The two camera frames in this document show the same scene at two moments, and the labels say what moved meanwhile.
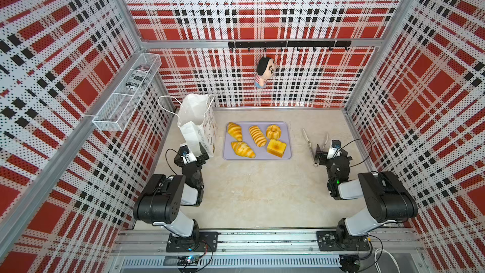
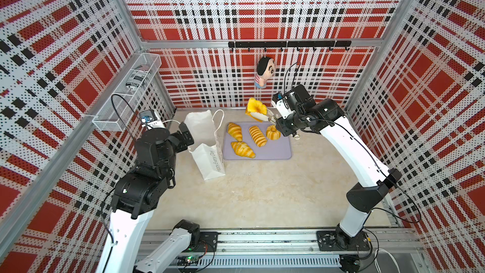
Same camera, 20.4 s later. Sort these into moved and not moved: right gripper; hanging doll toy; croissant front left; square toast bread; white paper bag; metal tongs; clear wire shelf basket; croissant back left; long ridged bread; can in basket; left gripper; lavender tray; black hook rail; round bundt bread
Moved: white paper bag; right gripper; left gripper; square toast bread; metal tongs
Not moved: croissant front left; can in basket; lavender tray; clear wire shelf basket; hanging doll toy; long ridged bread; black hook rail; round bundt bread; croissant back left
